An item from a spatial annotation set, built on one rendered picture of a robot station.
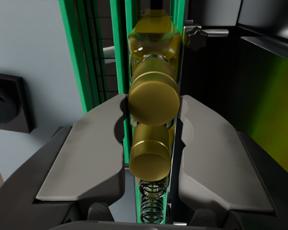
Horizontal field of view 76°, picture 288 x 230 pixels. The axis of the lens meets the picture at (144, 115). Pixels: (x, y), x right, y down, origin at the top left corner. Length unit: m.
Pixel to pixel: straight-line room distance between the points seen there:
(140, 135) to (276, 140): 0.13
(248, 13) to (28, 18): 0.50
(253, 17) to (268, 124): 0.19
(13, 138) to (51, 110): 0.23
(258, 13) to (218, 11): 0.08
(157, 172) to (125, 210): 0.90
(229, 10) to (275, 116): 0.24
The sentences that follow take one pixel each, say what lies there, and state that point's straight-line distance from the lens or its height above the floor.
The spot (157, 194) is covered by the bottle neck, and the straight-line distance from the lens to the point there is 0.22.
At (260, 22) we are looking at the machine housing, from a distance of 0.34.
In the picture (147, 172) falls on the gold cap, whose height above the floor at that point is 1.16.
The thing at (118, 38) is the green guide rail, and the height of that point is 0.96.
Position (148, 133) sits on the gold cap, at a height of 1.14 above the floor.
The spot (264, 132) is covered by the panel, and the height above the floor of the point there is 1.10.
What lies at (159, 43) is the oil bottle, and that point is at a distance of 0.18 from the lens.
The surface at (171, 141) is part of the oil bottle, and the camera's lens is 0.24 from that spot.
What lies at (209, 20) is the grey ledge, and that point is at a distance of 0.40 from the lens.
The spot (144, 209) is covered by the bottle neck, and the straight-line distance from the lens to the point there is 0.26.
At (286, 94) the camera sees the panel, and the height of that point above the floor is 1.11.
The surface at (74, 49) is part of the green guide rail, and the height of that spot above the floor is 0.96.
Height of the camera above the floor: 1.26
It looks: 57 degrees down
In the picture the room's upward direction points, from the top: 174 degrees counter-clockwise
